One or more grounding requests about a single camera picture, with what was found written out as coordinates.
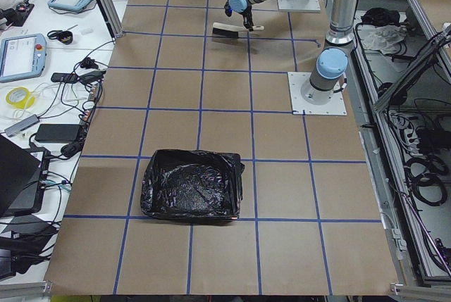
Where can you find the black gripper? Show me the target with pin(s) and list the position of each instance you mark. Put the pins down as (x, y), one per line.
(246, 14)

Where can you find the cream hand brush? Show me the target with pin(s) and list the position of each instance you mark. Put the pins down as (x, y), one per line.
(232, 31)

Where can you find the black bag lined bin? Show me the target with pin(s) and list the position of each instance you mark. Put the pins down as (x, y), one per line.
(193, 186)

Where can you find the white cloth pile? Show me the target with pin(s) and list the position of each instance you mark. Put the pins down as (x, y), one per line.
(385, 39)

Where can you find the small black bowl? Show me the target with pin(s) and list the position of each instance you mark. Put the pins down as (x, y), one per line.
(66, 39)

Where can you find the black scissors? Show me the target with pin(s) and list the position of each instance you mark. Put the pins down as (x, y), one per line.
(56, 34)

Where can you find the black power adapter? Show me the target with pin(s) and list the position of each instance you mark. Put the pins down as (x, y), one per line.
(57, 133)

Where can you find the yellow tape roll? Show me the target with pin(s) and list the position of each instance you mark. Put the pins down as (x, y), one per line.
(20, 98)

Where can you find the black laptop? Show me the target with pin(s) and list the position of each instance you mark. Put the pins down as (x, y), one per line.
(23, 172)

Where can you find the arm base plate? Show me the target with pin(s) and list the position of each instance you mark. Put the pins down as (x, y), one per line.
(306, 100)
(302, 6)

